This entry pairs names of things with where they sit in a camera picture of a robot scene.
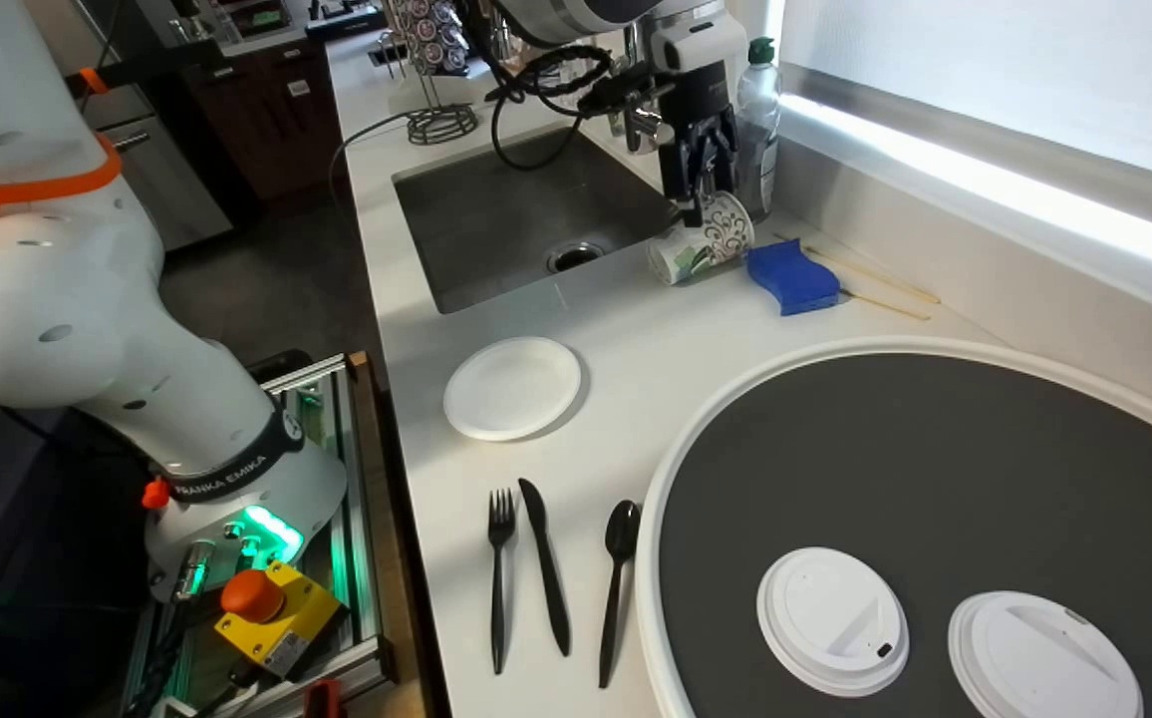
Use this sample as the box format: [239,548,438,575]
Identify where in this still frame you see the round black white-rimmed tray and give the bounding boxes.
[632,334,1152,718]

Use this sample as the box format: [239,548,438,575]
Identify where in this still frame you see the blue sponge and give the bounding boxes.
[746,237,844,318]

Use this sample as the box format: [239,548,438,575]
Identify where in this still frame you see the round sink drain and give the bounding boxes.
[545,241,601,277]

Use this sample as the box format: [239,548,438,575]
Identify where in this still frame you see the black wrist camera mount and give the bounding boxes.
[596,57,673,150]

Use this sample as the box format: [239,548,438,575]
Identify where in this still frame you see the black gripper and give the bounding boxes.
[654,47,746,227]

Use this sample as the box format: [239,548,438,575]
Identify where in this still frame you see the green-capped plastic water bottle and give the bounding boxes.
[734,31,785,224]

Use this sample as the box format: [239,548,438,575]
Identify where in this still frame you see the stainless steel sink basin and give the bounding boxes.
[389,125,676,318]

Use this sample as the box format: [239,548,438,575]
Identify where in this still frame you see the stainless steel appliance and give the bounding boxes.
[71,84,236,255]

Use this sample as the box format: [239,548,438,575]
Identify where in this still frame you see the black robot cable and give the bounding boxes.
[332,44,620,177]

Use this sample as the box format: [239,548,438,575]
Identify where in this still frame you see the wire mug rack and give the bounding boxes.
[377,0,486,148]

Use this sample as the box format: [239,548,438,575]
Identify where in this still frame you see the white plastic cup lid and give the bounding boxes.
[753,543,914,703]
[943,589,1146,718]

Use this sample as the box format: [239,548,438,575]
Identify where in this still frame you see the black plastic knife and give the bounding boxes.
[514,476,575,657]

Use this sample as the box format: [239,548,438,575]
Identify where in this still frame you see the dark wooden cabinet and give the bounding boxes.
[169,35,345,208]

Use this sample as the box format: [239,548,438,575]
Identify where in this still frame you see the black plastic spoon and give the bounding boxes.
[595,495,645,690]

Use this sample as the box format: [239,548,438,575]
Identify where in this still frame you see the yellow emergency stop box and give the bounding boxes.
[211,563,342,682]

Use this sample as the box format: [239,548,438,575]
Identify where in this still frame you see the small white plate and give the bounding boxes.
[438,334,588,446]

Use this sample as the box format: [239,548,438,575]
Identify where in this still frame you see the metal robot cart frame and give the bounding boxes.
[119,350,399,718]

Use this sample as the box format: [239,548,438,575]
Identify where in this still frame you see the patterned paper cup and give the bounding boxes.
[658,186,758,289]

